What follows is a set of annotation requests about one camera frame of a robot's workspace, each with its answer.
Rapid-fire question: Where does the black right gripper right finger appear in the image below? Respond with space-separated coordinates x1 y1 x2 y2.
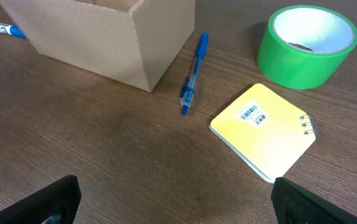
271 177 357 224

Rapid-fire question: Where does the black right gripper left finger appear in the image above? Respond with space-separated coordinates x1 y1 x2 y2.
0 175 81 224

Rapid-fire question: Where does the yellow spiral notepad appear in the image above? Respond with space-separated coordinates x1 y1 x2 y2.
210 83 316 184

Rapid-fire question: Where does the green tape roll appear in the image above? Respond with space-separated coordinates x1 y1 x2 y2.
257 5 357 90

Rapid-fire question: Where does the blue ballpoint pen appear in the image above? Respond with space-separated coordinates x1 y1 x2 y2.
180 31 208 116

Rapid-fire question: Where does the blue white marker pen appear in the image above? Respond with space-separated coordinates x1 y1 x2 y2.
0 23 26 38

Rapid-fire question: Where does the brown cardboard box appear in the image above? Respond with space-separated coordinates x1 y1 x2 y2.
0 0 195 91

